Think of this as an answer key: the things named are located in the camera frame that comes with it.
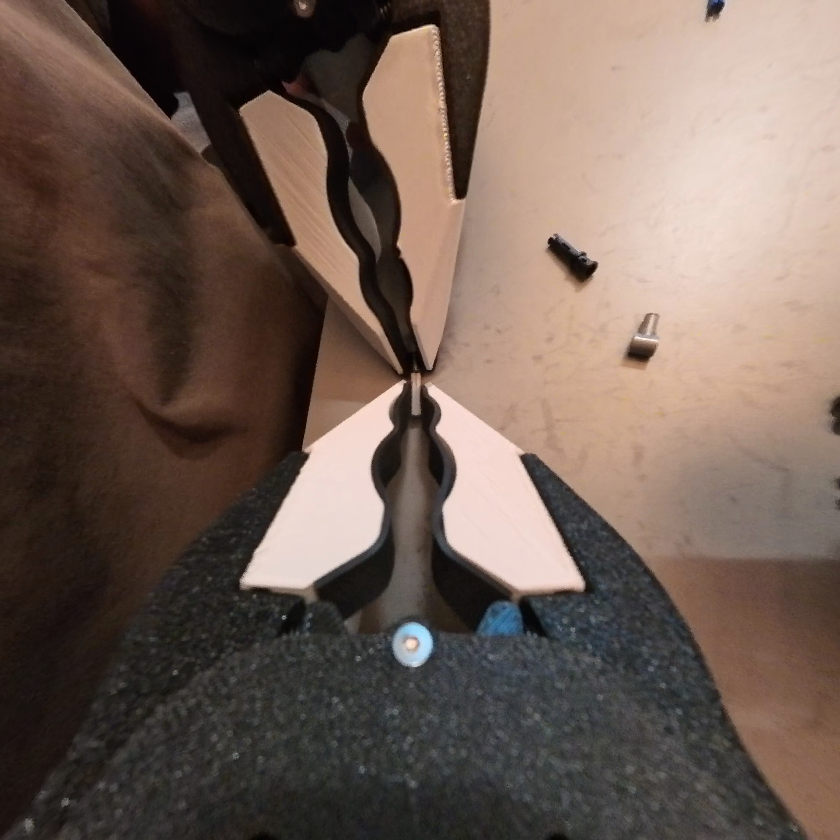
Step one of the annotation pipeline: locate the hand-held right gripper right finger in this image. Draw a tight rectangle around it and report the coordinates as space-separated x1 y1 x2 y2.
420 382 586 606

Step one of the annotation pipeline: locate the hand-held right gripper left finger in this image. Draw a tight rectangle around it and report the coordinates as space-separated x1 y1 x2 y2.
239 381 414 603

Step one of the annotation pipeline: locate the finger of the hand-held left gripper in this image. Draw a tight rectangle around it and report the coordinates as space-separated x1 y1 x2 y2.
357 24 468 371
238 91 408 375

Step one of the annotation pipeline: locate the black toy pin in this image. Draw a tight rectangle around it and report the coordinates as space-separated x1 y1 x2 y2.
545 233 599 282

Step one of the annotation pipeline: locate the person's brown trouser leg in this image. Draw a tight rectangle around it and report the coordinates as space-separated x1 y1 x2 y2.
0 0 329 840

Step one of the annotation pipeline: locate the yellow black tracked toy vehicle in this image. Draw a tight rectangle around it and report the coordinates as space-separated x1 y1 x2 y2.
827 392 840 513

